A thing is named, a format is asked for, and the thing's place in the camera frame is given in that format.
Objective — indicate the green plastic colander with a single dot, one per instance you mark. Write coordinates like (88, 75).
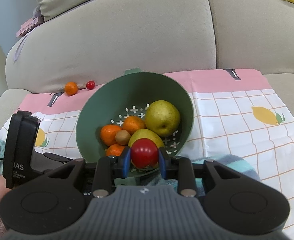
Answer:
(107, 100)

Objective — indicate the small brown kiwi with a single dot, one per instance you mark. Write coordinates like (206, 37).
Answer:
(122, 137)

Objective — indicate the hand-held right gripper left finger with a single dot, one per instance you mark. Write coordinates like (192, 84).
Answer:
(126, 160)

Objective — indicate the pink tag with ribbon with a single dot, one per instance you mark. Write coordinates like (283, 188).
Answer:
(28, 27)

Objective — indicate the pink checkered printed cloth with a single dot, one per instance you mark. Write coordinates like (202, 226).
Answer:
(236, 130)

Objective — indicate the red cherry tomato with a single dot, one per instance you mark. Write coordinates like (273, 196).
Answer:
(144, 152)
(90, 85)

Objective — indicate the beige sofa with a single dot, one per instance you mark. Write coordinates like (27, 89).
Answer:
(137, 30)

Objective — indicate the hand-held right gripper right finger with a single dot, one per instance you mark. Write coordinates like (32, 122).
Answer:
(162, 162)

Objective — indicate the orange tangerine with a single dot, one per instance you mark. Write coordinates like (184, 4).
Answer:
(114, 150)
(108, 135)
(71, 88)
(133, 125)

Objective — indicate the yellow-green pear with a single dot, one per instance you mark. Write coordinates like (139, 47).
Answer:
(162, 117)
(144, 133)

